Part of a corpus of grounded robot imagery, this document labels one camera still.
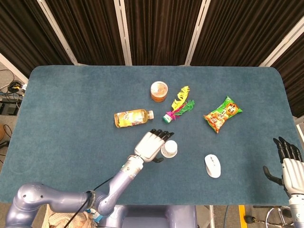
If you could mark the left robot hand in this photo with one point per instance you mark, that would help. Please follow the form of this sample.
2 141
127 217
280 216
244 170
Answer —
149 147

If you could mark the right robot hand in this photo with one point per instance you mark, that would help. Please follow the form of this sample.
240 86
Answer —
291 169

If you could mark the white round container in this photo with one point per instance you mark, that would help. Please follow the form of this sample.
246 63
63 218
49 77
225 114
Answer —
169 149

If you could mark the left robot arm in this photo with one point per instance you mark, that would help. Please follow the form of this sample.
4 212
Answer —
71 199

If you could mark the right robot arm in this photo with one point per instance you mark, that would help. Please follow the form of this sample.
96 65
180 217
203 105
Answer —
298 211

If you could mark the yellow tea plastic bottle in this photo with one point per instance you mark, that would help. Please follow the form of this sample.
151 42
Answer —
133 118

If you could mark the colourful feather shuttlecock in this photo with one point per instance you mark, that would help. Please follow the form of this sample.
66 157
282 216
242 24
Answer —
178 104

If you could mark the orange jar with lid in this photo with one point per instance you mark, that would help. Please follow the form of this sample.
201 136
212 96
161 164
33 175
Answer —
158 91

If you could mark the white computer mouse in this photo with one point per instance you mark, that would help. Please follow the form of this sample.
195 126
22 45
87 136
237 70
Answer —
212 165

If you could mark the grey robot torso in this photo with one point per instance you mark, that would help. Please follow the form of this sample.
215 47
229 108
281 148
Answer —
156 216

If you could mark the blue table mat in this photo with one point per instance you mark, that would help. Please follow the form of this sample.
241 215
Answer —
71 142

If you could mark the green orange snack bag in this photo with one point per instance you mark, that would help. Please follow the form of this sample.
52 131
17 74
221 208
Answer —
222 114

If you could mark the blue cartoon print box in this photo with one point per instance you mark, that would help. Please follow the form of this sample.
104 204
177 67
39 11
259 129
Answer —
96 215

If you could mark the beige knitted cloth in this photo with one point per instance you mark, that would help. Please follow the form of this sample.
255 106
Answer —
61 219

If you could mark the chrome stool frame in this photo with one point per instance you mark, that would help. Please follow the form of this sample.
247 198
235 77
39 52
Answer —
276 216

